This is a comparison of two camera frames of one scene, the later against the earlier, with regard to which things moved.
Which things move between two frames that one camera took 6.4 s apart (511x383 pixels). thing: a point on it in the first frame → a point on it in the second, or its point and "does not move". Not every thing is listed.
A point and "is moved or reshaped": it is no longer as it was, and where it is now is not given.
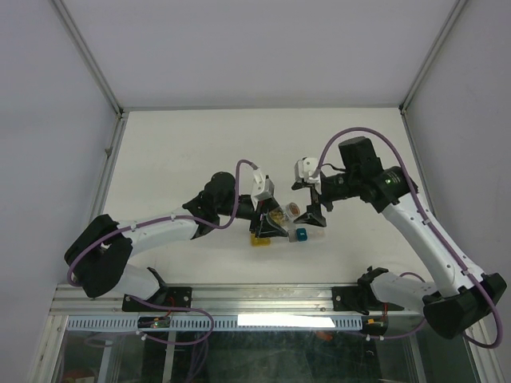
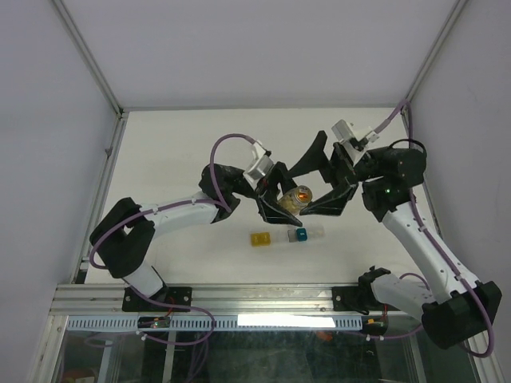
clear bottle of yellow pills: [280, 215] is moved or reshaped
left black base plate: [177, 297] does not move
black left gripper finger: [268, 230] → [274, 214]
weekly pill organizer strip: [299, 234] does not move
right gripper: [315, 219] → [338, 171]
